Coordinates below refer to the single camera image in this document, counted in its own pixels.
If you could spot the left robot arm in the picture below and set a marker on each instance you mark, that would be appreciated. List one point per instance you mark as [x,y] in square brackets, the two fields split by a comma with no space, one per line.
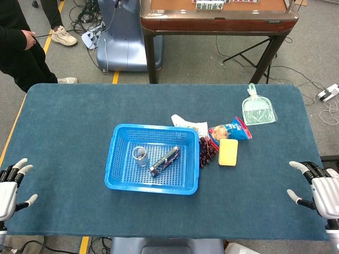
[2,235]

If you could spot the person in black clothes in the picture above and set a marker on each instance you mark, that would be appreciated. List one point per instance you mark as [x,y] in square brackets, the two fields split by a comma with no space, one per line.
[53,13]
[16,53]

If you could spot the blue snack bag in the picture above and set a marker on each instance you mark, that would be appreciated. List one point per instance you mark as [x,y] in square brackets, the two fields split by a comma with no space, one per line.
[233,129]

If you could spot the dark red printed box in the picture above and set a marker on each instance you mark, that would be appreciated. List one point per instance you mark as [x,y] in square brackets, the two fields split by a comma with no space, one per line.
[165,161]

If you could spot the blue-grey table cloth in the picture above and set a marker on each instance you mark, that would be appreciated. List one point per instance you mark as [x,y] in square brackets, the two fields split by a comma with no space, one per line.
[66,132]

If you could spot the white power strip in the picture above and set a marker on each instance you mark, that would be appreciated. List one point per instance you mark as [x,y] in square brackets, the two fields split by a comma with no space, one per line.
[328,93]
[90,38]

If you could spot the blue perforated plastic basket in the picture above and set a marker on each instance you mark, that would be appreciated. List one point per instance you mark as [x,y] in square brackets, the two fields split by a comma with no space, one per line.
[159,185]

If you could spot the grey robot torso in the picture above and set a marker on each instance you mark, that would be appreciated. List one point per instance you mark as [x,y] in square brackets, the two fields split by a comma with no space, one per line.
[164,246]

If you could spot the dark red grape bunch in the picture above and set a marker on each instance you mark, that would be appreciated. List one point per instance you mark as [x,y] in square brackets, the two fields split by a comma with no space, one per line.
[206,154]

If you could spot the green print mahjong tile row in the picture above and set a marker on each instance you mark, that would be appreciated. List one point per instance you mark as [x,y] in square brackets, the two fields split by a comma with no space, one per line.
[209,5]

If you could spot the yellow sponge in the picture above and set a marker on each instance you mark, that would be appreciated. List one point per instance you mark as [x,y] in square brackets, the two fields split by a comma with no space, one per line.
[228,153]

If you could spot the brown mahjong table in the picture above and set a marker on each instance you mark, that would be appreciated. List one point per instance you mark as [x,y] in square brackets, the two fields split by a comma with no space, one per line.
[217,23]

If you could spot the red print mahjong tile row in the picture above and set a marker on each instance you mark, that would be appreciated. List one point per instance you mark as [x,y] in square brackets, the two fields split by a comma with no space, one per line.
[246,1]

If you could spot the packaged green dustpan set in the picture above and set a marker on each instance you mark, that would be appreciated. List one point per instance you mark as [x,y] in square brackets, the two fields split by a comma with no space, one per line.
[258,111]

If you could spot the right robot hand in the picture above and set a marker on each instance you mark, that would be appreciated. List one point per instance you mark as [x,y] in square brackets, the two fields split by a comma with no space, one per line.
[327,193]

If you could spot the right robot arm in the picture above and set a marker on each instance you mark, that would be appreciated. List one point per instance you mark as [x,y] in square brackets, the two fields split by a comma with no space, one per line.
[333,232]

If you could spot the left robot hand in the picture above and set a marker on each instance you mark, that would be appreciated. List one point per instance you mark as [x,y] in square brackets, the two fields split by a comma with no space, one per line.
[8,195]

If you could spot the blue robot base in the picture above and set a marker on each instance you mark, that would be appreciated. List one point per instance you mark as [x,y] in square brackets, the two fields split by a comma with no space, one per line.
[127,45]

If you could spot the white printed packet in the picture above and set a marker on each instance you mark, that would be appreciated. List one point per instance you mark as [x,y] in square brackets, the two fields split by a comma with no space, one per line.
[182,123]

